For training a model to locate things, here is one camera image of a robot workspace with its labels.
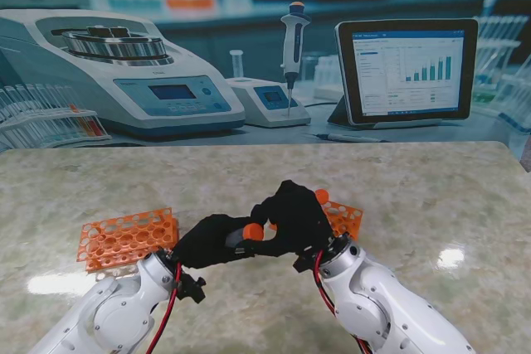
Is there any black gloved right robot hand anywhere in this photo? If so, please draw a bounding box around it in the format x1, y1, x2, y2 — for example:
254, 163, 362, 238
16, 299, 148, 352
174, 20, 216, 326
236, 179, 335, 259

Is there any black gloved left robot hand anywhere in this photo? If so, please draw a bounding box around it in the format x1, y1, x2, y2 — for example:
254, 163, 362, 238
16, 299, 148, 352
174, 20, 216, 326
172, 213, 256, 271

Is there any clear plastic test tube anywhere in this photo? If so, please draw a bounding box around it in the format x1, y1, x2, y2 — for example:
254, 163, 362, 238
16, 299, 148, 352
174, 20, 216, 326
224, 228, 248, 250

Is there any orange test tube rack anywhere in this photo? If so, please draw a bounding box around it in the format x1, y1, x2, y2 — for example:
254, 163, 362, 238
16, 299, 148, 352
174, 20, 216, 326
267, 199, 364, 242
76, 207, 179, 274

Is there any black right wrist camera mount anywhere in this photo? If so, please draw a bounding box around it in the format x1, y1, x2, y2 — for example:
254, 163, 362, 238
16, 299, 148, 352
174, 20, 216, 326
292, 252, 323, 273

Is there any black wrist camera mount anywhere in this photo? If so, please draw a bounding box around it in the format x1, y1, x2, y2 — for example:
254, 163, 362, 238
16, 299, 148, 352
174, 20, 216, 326
178, 273, 207, 304
292, 252, 323, 273

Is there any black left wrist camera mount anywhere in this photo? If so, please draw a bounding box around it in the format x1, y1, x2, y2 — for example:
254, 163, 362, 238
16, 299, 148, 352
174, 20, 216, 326
178, 273, 207, 304

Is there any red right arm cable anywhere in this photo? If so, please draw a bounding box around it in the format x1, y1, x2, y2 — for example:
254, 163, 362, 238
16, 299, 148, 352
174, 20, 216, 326
314, 250, 374, 354

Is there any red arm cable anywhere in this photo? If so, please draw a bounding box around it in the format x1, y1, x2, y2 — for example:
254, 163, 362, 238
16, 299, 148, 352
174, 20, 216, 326
314, 250, 374, 354
144, 262, 183, 354

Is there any red left arm cable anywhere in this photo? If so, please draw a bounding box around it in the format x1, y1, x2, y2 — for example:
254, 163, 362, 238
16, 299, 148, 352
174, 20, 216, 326
144, 262, 183, 354

